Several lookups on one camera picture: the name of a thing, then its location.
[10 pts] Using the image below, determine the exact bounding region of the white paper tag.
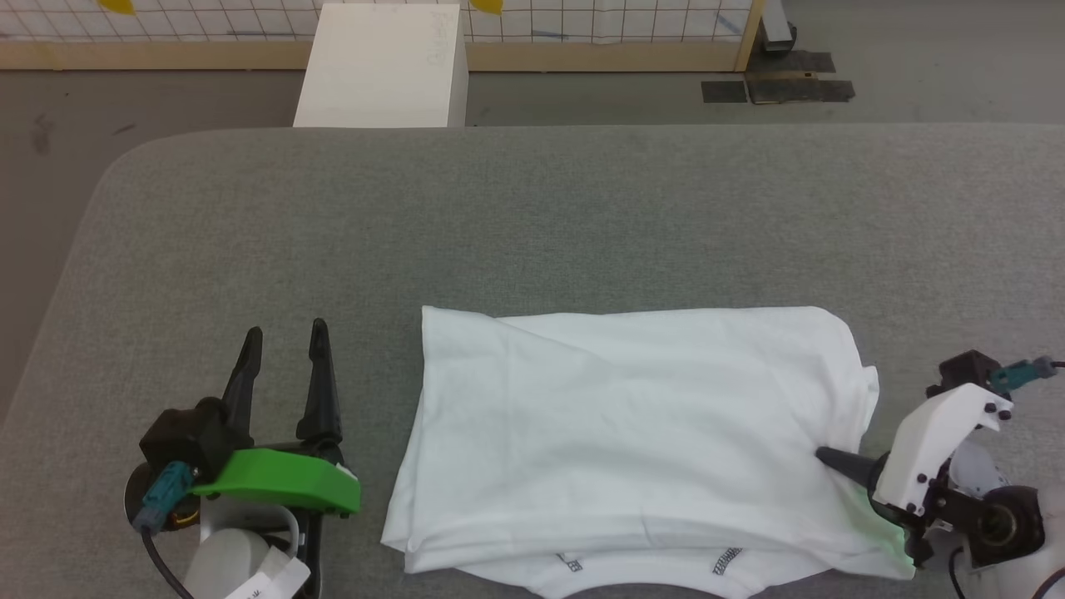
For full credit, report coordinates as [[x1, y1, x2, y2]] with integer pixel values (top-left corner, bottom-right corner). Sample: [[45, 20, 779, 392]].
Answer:
[[223, 548, 312, 599]]

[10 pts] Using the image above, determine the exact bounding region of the right arm cable teal plug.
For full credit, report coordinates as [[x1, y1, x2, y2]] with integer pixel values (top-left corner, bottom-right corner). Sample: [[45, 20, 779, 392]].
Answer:
[[949, 355, 1065, 599]]

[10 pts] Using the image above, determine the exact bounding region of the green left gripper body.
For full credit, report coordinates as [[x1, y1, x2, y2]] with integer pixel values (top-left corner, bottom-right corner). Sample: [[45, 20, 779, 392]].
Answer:
[[191, 447, 364, 517]]

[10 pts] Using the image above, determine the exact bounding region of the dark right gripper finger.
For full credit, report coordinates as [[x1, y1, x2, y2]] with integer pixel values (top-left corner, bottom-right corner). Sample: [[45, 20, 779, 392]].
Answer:
[[815, 447, 888, 493]]

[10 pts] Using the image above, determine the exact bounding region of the left arm cable teal plug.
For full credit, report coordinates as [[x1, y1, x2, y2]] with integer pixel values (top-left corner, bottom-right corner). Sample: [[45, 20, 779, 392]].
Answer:
[[131, 461, 202, 599]]

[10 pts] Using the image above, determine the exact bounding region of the white rectangular box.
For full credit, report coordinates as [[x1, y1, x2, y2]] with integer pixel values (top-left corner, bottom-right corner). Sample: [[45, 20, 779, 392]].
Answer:
[[292, 2, 470, 129]]

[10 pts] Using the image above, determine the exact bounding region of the arm cable teal plug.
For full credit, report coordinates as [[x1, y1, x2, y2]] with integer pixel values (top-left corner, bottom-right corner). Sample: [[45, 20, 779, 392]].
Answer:
[[949, 355, 1065, 599], [131, 461, 202, 599]]

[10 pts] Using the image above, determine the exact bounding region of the white T-shirt grey stitching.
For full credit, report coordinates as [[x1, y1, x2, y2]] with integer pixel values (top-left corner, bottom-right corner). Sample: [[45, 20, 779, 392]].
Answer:
[[380, 304, 917, 599]]

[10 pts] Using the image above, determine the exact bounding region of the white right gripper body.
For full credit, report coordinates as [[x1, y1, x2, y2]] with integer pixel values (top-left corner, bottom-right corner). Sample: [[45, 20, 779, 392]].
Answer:
[[873, 384, 1015, 517]]

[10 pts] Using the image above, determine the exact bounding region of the black floor tape under foot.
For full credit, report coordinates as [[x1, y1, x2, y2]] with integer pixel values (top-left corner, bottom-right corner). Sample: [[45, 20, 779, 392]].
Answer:
[[752, 51, 836, 75]]

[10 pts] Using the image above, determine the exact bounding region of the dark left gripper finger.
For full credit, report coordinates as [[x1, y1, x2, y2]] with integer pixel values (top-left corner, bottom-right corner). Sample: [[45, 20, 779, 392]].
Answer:
[[220, 326, 265, 435], [295, 318, 345, 448]]

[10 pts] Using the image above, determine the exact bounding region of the long black brown floor tape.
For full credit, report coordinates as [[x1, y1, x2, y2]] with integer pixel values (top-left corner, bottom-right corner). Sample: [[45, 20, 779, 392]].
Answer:
[[745, 78, 856, 106]]

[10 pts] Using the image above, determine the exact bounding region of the grey metal partition foot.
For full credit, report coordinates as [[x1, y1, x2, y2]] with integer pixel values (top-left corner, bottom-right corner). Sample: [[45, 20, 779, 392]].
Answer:
[[760, 0, 798, 54]]

